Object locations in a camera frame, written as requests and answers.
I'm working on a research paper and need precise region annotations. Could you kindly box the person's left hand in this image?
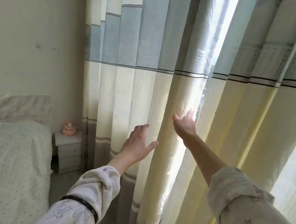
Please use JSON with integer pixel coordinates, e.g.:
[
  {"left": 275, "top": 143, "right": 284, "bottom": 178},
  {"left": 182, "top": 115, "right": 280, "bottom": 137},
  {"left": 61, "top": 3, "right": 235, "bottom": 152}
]
[{"left": 118, "top": 122, "right": 161, "bottom": 167}]

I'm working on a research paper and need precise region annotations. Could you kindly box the person's right hand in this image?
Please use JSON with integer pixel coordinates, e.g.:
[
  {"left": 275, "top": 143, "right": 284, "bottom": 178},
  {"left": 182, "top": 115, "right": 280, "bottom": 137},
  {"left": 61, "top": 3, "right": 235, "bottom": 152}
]
[{"left": 170, "top": 108, "right": 200, "bottom": 142}]

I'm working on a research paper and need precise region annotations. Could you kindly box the striped blue and cream curtain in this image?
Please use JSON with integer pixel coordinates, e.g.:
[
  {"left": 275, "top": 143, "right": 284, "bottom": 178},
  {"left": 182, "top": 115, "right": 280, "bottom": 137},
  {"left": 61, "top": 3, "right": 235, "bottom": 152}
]
[
  {"left": 62, "top": 0, "right": 240, "bottom": 224},
  {"left": 160, "top": 0, "right": 296, "bottom": 224}
]

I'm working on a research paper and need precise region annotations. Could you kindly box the person's right forearm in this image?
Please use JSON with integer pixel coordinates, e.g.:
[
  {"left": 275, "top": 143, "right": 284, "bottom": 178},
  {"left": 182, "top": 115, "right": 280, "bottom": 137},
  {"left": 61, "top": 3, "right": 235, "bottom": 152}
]
[{"left": 171, "top": 132, "right": 296, "bottom": 224}]

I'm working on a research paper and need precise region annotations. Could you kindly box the person's left forearm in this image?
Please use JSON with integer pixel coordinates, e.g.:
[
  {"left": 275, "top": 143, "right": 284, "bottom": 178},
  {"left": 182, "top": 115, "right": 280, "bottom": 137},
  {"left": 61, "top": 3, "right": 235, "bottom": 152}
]
[{"left": 30, "top": 145, "right": 134, "bottom": 224}]

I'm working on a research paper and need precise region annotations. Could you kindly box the pink plush toy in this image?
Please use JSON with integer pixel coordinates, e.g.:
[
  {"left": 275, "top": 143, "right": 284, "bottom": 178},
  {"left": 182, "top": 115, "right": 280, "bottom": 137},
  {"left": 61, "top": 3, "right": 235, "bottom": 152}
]
[{"left": 61, "top": 121, "right": 78, "bottom": 137}]

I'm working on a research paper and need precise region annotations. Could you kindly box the white nightstand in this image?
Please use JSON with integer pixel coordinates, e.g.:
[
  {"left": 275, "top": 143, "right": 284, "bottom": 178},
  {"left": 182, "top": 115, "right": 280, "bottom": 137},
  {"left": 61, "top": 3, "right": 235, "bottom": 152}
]
[{"left": 49, "top": 128, "right": 86, "bottom": 177}]

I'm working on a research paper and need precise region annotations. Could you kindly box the black wrist band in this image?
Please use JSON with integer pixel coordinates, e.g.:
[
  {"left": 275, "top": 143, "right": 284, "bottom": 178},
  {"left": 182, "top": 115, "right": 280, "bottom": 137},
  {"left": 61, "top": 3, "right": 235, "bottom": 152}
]
[{"left": 58, "top": 194, "right": 101, "bottom": 224}]

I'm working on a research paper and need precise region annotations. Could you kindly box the white padded headboard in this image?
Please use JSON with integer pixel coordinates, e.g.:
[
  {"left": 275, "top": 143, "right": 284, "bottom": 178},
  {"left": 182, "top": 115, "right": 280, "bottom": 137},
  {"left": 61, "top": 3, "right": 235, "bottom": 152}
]
[{"left": 0, "top": 90, "right": 54, "bottom": 133}]

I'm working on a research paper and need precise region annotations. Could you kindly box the bed with white dotted sheet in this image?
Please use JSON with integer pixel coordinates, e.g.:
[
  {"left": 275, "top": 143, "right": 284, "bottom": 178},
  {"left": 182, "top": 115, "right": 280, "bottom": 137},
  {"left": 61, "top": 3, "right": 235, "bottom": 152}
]
[{"left": 0, "top": 116, "right": 59, "bottom": 224}]

